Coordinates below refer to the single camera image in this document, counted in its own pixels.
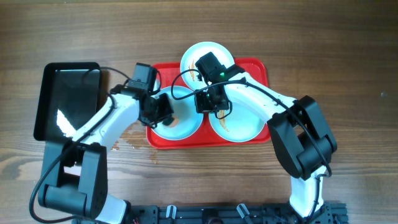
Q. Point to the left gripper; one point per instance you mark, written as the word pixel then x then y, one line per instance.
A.
pixel 162 110

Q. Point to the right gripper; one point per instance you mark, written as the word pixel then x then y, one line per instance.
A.
pixel 206 102

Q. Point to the green and yellow sponge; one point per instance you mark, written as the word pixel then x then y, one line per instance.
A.
pixel 171 121

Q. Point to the white plate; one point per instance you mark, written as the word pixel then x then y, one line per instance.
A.
pixel 240 126
pixel 192 55
pixel 188 119

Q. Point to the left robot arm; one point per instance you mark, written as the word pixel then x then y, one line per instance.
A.
pixel 74 176

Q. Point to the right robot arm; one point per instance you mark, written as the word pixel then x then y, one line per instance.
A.
pixel 301 137

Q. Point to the red plastic tray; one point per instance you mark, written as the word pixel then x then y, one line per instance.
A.
pixel 205 136

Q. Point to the black rectangular water tub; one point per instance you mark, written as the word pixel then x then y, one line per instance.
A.
pixel 69 98

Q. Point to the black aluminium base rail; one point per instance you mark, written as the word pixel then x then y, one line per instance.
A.
pixel 329 213

